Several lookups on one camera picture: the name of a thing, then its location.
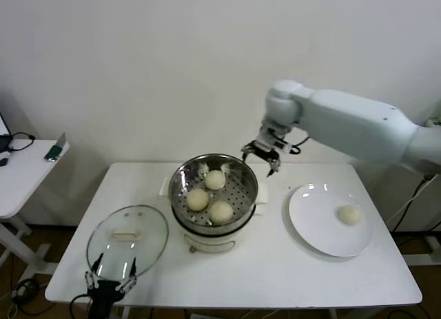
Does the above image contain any black laptop cable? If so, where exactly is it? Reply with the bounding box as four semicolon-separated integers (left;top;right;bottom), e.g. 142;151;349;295
6;132;35;153

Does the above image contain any black wall power cable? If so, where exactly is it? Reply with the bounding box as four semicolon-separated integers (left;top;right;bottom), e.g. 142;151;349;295
391;173;438;232

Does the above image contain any black floor cable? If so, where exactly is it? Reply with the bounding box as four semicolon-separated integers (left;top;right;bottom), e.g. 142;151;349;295
10;279;48;316

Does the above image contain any white round plate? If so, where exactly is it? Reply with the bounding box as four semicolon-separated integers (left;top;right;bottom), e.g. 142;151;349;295
282;183;374;258

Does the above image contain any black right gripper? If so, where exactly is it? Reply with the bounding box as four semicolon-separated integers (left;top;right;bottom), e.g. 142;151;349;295
240;125;283;178

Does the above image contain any steel perforated steamer basket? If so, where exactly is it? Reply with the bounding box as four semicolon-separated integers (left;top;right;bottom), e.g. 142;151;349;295
167;154;258;232

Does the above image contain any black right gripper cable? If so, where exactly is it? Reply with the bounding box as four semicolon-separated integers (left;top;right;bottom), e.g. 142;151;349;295
287;134;311;154

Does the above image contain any black laptop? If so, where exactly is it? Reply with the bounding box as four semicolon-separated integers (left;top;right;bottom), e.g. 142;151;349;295
0;112;13;153

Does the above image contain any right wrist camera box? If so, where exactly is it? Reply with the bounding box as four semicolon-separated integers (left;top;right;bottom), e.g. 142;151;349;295
274;138;294;154

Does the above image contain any glass lid with beige handle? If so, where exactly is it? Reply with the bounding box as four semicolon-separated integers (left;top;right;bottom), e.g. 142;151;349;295
85;204;170;282

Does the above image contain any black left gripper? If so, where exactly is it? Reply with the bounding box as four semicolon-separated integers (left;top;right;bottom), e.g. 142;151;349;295
85;252;138;319

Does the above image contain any green grey flat tool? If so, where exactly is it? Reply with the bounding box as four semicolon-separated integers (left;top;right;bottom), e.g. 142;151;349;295
43;132;67;163

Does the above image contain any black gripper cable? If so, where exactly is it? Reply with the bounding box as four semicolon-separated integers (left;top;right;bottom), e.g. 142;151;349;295
70;293;92;319
287;134;311;154

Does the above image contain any white steamed baozi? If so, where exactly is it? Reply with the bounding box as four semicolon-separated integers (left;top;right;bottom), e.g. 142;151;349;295
337;205;365;227
185;189;210;212
209;200;234;225
205;169;227;191

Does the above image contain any white wall cable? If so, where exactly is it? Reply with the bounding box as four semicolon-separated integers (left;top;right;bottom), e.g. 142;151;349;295
385;191;427;223

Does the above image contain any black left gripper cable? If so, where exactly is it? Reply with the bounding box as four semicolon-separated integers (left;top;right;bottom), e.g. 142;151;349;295
70;293;92;319

